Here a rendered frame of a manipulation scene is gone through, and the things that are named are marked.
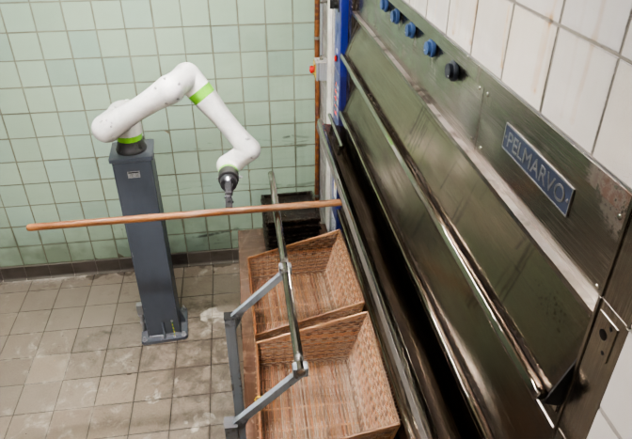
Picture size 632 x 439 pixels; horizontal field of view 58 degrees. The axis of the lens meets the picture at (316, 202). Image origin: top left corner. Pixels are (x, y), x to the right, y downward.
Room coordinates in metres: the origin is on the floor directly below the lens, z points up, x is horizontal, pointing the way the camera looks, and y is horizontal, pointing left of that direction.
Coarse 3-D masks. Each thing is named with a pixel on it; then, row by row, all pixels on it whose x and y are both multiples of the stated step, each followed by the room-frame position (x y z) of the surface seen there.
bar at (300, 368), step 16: (272, 176) 2.31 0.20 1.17; (272, 192) 2.17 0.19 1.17; (288, 272) 1.61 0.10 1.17; (272, 288) 1.63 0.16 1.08; (288, 288) 1.52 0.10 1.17; (288, 304) 1.44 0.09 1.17; (224, 320) 1.60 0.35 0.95; (240, 320) 1.62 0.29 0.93; (304, 368) 1.16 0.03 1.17; (240, 384) 1.60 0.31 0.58; (288, 384) 1.16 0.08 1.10; (240, 400) 1.60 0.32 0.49; (256, 400) 1.16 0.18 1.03; (272, 400) 1.15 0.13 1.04; (240, 416) 1.14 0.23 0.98; (240, 432) 1.15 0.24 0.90
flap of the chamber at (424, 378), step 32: (352, 160) 2.04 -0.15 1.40; (352, 192) 1.77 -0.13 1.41; (352, 224) 1.55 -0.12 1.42; (384, 224) 1.58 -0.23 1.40; (384, 256) 1.39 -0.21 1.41; (384, 320) 1.11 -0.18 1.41; (416, 320) 1.12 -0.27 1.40; (416, 352) 1.00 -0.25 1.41; (448, 384) 0.91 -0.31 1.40; (416, 416) 0.81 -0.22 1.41; (448, 416) 0.81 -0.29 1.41
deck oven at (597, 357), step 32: (352, 0) 2.39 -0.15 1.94; (352, 32) 2.39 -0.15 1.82; (480, 64) 1.11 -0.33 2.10; (416, 192) 1.40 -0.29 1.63; (608, 288) 0.60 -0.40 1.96; (608, 320) 0.58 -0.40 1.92; (608, 352) 0.56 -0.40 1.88; (576, 384) 0.60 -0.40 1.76; (544, 416) 0.64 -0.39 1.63; (576, 416) 0.58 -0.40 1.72
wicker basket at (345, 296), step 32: (256, 256) 2.27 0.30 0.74; (288, 256) 2.30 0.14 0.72; (320, 256) 2.33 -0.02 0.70; (256, 288) 2.20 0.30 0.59; (320, 288) 2.20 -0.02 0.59; (352, 288) 1.96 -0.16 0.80; (256, 320) 1.98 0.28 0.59; (288, 320) 1.98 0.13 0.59; (320, 320) 1.78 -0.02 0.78; (288, 352) 1.76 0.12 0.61
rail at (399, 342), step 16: (320, 128) 2.28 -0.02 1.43; (336, 160) 1.97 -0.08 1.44; (336, 176) 1.86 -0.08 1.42; (352, 208) 1.62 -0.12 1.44; (368, 256) 1.35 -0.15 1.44; (384, 288) 1.21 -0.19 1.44; (384, 304) 1.14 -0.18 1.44; (400, 336) 1.03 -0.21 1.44; (400, 352) 0.98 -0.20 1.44; (416, 384) 0.87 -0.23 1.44; (416, 400) 0.84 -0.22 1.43; (432, 432) 0.75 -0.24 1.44
